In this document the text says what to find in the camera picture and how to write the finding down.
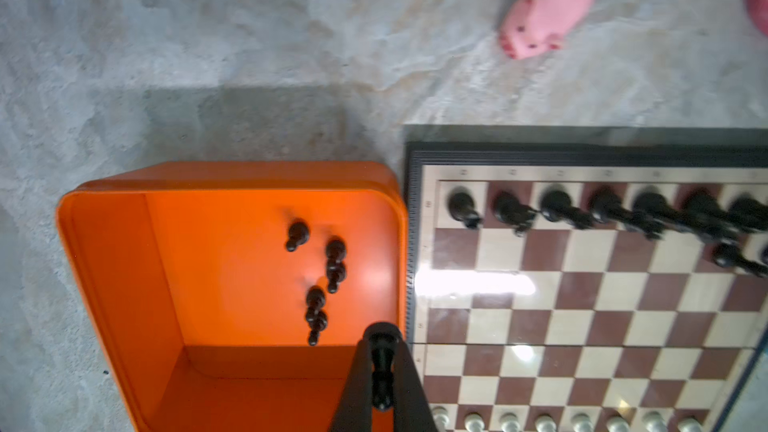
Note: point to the black chess pawn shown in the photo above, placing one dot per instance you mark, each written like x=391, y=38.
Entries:
x=382, y=372

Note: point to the folding chess board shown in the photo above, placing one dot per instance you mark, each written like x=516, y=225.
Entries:
x=586, y=288

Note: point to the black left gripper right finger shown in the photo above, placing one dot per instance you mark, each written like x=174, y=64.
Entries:
x=405, y=393

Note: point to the orange plastic tray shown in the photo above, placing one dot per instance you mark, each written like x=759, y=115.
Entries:
x=230, y=296

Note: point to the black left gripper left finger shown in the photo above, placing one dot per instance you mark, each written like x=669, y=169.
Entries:
x=354, y=410

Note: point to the pink pig toy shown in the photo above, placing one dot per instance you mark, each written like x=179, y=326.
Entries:
x=533, y=27

